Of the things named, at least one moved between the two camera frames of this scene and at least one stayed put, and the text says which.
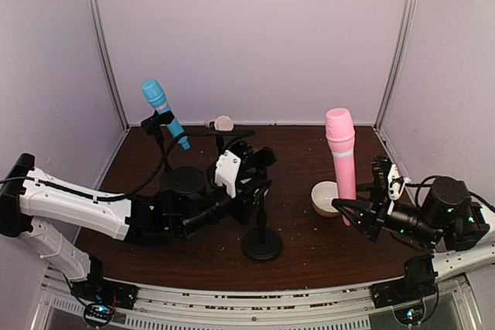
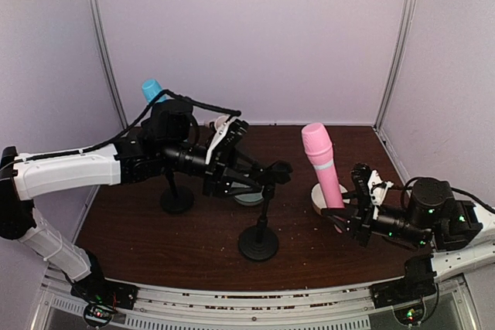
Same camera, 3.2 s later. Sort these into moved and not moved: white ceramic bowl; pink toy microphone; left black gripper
Moved: pink toy microphone; left black gripper
Not moved: white ceramic bowl
